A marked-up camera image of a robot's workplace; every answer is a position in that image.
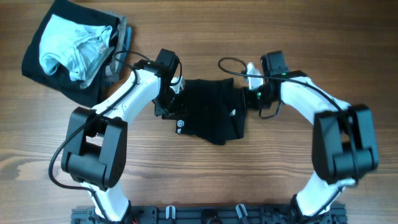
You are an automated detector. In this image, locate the black t-shirt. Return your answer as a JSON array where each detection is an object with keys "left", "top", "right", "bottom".
[{"left": 162, "top": 78, "right": 247, "bottom": 145}]

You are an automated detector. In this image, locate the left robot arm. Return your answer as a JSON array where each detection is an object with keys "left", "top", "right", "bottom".
[{"left": 60, "top": 49, "right": 183, "bottom": 223}]

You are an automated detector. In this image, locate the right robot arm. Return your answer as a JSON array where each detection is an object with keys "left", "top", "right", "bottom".
[{"left": 243, "top": 51, "right": 379, "bottom": 223}]

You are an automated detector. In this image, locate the grey folded garment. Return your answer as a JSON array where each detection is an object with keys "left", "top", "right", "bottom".
[{"left": 80, "top": 11, "right": 127, "bottom": 89}]

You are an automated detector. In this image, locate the light blue crumpled garment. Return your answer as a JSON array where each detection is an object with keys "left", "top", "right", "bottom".
[{"left": 39, "top": 14, "right": 114, "bottom": 88}]

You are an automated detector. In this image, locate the folded black garment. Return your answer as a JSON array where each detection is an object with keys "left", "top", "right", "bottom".
[{"left": 21, "top": 0, "right": 120, "bottom": 107}]

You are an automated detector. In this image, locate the left black cable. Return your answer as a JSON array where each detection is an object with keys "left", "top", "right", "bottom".
[{"left": 48, "top": 50, "right": 183, "bottom": 224}]

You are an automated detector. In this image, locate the black cable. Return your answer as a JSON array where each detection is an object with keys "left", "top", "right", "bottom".
[
  {"left": 48, "top": 50, "right": 183, "bottom": 224},
  {"left": 217, "top": 57, "right": 361, "bottom": 223}
]

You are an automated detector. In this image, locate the right black cable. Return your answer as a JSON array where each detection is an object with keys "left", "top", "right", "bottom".
[{"left": 217, "top": 57, "right": 361, "bottom": 223}]

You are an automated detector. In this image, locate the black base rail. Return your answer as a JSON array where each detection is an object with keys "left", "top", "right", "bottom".
[{"left": 70, "top": 204, "right": 348, "bottom": 224}]

